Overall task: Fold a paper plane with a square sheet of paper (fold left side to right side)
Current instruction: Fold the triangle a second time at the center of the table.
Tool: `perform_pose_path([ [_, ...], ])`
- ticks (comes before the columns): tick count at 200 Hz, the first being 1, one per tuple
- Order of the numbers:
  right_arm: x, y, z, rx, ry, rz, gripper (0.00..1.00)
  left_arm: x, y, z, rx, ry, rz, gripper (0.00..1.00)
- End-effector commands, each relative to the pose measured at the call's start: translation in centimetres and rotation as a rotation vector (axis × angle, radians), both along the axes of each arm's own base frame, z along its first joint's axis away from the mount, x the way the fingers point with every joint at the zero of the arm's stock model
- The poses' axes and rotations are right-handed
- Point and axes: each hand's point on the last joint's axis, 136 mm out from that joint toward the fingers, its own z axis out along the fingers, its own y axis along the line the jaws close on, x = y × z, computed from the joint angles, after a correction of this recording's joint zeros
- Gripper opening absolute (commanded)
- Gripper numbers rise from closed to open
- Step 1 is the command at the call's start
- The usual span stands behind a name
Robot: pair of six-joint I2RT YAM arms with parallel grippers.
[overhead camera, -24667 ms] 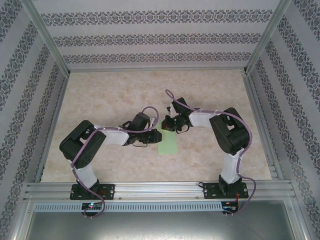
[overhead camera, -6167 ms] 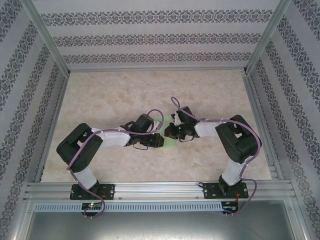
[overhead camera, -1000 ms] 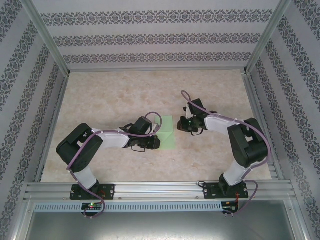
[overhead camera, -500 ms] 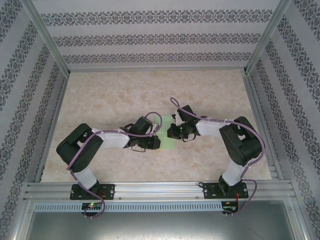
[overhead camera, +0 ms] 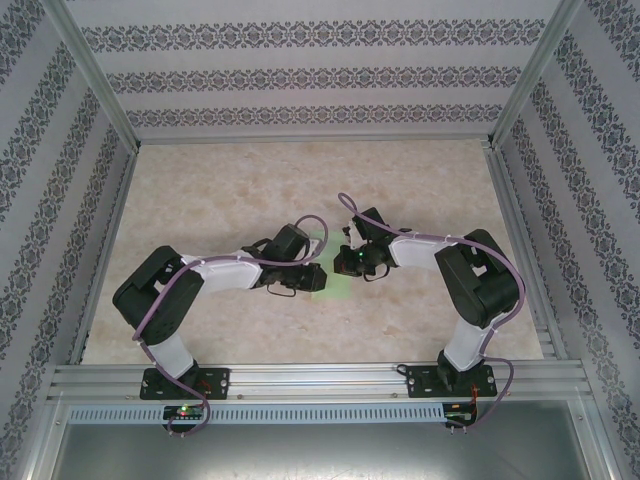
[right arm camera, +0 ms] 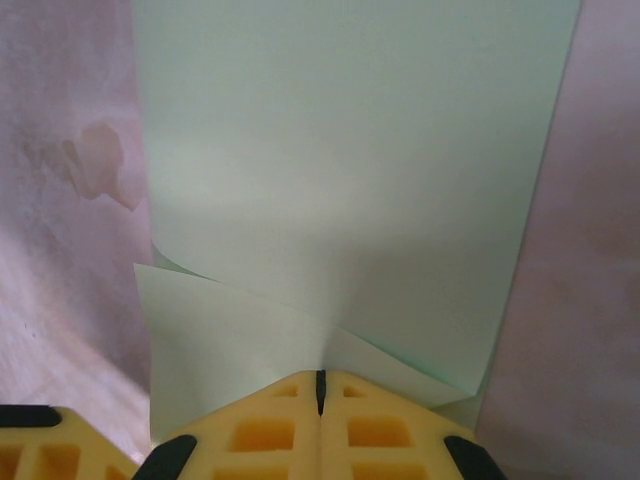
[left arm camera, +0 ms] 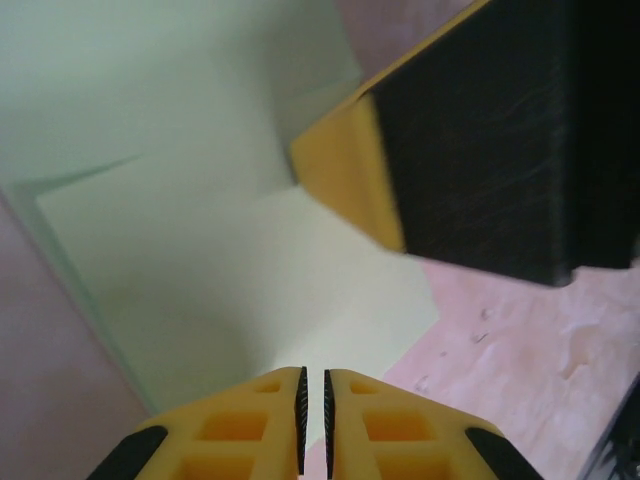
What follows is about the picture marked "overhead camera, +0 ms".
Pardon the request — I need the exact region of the green paper sheet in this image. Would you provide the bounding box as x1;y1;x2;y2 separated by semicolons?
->
309;227;354;302

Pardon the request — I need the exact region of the grey metal sheet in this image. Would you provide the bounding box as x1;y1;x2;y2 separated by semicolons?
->
49;424;601;480

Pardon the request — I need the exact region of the controller board with green light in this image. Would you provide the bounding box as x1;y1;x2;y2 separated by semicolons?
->
163;405;205;420

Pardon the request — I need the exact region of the aluminium mounting rail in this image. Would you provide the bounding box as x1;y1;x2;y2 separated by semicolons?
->
47;357;589;401

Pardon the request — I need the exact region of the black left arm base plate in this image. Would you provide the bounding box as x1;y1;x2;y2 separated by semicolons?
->
139;367;232;402

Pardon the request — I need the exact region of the slotted grey cable duct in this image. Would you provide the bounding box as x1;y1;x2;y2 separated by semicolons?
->
67;402;446;424

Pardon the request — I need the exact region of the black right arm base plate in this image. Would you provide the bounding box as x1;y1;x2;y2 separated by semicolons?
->
405;363;499;400

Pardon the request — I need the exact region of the aluminium side rail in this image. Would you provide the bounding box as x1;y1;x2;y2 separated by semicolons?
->
484;144;569;362
67;147;141;366

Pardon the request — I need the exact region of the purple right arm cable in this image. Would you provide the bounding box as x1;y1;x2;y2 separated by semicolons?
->
338;192;527;431

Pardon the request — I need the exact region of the aluminium frame post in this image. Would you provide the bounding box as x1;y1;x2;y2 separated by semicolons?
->
42;0;144;154
487;0;586;149

